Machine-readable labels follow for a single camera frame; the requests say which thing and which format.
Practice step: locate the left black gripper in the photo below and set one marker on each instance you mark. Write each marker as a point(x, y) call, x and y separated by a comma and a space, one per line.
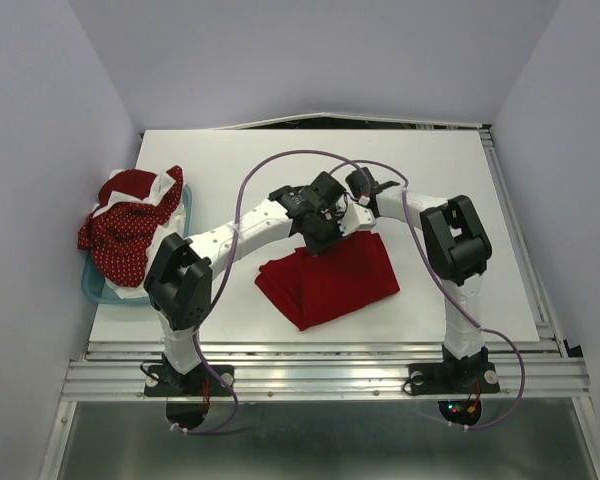
point(315, 247)

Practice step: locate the plain red skirt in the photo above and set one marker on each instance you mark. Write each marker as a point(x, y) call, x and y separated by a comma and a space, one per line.
point(311, 290)

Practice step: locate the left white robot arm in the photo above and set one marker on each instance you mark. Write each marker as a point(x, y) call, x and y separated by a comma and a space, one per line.
point(180, 278)

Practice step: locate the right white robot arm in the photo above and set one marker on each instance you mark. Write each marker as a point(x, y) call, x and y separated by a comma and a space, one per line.
point(456, 250)

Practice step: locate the red polka dot skirt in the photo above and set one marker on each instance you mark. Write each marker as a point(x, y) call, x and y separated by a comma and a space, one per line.
point(125, 230)

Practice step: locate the teal plastic basket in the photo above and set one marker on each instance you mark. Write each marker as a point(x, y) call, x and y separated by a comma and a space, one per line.
point(94, 285)

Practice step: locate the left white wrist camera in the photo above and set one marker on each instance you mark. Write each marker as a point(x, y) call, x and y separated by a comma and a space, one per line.
point(356, 218)

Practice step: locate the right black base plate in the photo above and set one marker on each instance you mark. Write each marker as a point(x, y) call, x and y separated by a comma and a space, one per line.
point(444, 379)

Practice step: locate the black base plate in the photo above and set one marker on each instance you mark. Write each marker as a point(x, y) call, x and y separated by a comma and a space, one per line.
point(444, 379)
point(215, 382)

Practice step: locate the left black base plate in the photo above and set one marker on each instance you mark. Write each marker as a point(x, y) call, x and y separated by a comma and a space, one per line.
point(215, 382)

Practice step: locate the aluminium frame rail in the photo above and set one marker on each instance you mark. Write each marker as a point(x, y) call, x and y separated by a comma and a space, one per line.
point(328, 402)

